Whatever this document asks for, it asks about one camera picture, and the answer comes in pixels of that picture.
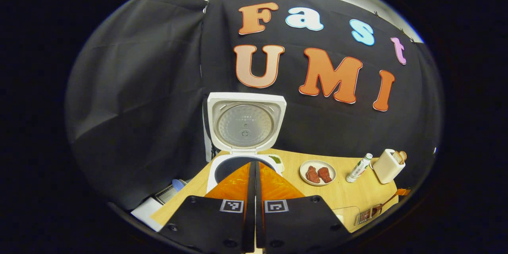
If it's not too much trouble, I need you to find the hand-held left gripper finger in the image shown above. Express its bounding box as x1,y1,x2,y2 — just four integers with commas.
255,162,352,254
159,162,256,254

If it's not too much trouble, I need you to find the brown wooden spoon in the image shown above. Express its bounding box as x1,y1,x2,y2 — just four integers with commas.
355,194,398,226

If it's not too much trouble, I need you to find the white chopstick holder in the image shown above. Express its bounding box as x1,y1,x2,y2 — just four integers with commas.
373,149,406,184

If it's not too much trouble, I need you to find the white rice cooker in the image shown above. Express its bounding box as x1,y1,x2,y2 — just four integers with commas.
204,92,287,193

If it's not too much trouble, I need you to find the white bottle with green label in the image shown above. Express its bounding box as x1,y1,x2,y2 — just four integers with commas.
346,153,373,183

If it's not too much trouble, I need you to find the white divided dish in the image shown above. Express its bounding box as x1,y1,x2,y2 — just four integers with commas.
268,154,285,172

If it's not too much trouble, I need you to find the clear plastic container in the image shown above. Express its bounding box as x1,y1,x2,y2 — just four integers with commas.
333,206,362,234

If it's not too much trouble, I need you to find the white round plate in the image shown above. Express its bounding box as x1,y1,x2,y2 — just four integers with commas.
299,160,337,186

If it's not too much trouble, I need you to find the grey ribbed device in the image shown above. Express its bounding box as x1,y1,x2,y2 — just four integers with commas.
155,185,179,206

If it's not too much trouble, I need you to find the white flat box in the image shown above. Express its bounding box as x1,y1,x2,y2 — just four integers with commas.
131,196,164,232

